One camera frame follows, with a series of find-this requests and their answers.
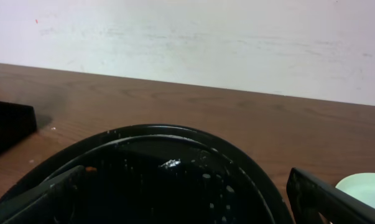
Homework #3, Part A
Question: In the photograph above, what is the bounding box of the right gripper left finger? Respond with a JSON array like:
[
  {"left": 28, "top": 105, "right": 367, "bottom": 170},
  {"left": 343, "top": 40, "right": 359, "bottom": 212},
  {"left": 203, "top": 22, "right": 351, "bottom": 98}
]
[{"left": 0, "top": 166, "right": 86, "bottom": 223}]

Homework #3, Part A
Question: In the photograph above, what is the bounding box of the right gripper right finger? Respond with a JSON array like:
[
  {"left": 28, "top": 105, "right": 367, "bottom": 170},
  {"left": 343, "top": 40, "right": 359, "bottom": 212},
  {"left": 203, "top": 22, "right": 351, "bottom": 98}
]
[{"left": 287, "top": 168, "right": 375, "bottom": 224}]

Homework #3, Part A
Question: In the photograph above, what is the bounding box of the light blue plate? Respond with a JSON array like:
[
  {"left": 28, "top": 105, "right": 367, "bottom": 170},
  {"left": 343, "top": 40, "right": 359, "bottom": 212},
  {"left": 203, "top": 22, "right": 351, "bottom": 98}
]
[{"left": 335, "top": 173, "right": 375, "bottom": 208}]

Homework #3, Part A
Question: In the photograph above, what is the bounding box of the black rectangular tray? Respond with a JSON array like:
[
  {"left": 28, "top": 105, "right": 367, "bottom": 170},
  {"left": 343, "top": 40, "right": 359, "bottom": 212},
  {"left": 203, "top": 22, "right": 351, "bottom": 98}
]
[{"left": 0, "top": 101, "right": 37, "bottom": 154}]

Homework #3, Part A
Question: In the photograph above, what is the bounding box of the black round tray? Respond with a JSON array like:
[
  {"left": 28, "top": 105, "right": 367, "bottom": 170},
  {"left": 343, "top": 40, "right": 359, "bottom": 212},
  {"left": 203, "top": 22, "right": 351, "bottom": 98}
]
[{"left": 0, "top": 124, "right": 293, "bottom": 223}]

